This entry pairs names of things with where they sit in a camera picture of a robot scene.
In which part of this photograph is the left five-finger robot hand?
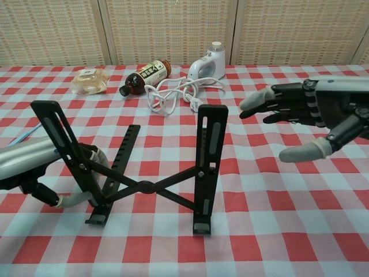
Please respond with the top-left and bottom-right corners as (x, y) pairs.
(0, 135), (109, 208)

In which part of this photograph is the right five-finger robot hand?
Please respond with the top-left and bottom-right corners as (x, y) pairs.
(239, 77), (369, 164)

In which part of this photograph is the black folding stand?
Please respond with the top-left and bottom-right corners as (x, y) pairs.
(30, 100), (229, 236)

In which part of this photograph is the light blue toothbrush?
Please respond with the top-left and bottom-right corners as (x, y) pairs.
(11, 122), (43, 145)

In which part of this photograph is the woven bamboo screen panel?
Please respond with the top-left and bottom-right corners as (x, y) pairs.
(97, 0), (240, 66)
(230, 0), (369, 66)
(351, 28), (369, 66)
(0, 0), (119, 68)

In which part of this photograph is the clear bag of snacks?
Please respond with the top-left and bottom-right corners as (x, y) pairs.
(71, 68), (110, 95)

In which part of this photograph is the white handheld steamer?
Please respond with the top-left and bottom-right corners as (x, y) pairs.
(187, 41), (227, 86)

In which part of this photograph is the red white checked tablecloth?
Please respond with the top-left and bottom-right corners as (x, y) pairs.
(0, 63), (369, 277)

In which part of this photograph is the brown drink bottle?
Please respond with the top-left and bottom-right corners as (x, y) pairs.
(119, 59), (172, 98)

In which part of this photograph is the white power cable with plug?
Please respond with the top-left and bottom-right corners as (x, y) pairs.
(143, 76), (228, 116)

